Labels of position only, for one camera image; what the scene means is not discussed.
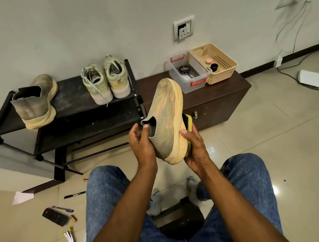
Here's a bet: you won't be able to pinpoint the black metal shoe rack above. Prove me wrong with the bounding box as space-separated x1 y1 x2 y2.
0 59 148 182

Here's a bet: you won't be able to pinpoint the person's left leg blue jeans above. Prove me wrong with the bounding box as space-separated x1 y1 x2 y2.
86 165 161 242

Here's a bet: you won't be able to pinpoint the person's right forearm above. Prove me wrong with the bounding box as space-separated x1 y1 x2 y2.
197 161 289 242

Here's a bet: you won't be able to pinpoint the beige knit slip-on shoe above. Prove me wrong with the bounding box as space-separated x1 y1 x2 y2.
10 74 58 130
141 78 194 166

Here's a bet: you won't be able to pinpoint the yellow shoe brush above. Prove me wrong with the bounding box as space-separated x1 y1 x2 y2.
182 113 193 158

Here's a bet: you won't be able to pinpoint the white paper sheet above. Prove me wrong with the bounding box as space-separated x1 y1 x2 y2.
12 191 35 205

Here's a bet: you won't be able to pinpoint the black remote control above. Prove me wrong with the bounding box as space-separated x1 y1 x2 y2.
42 208 69 227

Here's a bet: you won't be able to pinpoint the person's white right shoe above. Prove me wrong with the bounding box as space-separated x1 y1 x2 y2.
187 177 200 205

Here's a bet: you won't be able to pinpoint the black marker pen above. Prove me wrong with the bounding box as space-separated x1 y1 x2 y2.
64 191 87 199

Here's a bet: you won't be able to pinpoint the person's white left shoe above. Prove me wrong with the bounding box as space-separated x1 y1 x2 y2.
147 188 162 216

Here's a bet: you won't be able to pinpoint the dark brown wooden cabinet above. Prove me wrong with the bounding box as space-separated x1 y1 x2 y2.
136 70 252 132

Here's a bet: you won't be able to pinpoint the white and yellow sticks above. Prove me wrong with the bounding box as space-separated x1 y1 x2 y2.
63 226 74 242

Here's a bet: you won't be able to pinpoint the person's leg blue jeans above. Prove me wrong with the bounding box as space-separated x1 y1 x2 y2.
196 153 284 242
86 165 161 242

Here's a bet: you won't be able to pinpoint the person's left forearm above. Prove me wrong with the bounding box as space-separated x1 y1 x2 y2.
93 167 159 242

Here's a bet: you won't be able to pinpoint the black floor cable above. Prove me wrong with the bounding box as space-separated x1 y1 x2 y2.
277 67 319 91

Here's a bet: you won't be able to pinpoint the beige plastic basket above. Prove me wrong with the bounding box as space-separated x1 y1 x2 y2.
188 44 238 85

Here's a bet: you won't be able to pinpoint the person's white shoe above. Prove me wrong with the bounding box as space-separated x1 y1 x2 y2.
187 177 200 205
147 188 162 216

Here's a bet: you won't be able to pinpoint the person's left hand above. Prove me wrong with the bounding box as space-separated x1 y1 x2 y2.
128 123 159 173

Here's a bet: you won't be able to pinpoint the white flat device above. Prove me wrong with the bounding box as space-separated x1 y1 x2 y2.
298 69 319 88

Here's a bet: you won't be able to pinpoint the pale green lace-up sneaker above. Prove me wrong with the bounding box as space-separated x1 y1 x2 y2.
104 55 131 99
81 64 113 106

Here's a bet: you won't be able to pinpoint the clear plastic box red handles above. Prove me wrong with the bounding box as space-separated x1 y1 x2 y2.
169 53 212 94

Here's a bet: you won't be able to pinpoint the black stool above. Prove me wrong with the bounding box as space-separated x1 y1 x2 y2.
151 196 205 241

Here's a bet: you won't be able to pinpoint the thin grey wall cables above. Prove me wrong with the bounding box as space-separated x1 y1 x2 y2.
274 0 313 60

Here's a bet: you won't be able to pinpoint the person's right leg blue jeans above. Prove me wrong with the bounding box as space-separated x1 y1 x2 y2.
196 153 284 242

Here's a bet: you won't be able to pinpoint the grey wall socket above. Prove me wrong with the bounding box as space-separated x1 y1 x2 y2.
173 15 195 42

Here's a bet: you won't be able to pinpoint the person's right hand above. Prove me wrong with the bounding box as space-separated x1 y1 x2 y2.
181 129 212 176

